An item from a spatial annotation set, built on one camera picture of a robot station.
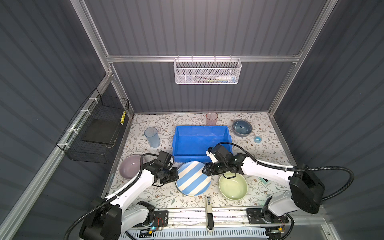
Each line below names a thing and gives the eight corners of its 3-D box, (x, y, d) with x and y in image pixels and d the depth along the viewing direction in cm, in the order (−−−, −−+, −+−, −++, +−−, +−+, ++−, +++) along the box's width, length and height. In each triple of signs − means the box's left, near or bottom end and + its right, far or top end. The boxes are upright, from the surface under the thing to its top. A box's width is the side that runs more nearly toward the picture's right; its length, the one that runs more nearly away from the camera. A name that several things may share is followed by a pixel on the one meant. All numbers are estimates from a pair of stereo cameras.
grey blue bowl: (233, 138, 107) (235, 133, 103) (230, 125, 115) (232, 120, 111) (252, 138, 107) (254, 133, 103) (248, 125, 115) (250, 120, 111)
